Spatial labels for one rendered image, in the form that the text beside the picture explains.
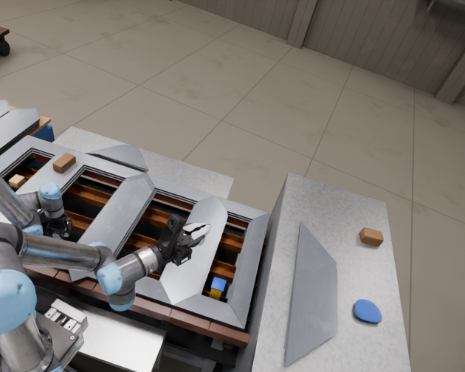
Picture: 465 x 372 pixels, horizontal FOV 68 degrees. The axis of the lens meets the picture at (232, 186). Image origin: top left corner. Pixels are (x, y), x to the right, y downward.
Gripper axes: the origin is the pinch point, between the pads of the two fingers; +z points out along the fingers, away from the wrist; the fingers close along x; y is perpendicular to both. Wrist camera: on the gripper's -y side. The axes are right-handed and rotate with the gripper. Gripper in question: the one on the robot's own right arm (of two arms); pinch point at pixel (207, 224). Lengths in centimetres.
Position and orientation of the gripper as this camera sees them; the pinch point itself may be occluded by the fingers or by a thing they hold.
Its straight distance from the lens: 111.2
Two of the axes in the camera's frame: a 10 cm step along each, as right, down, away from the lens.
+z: 7.4, -3.3, 5.8
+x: 6.6, 5.1, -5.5
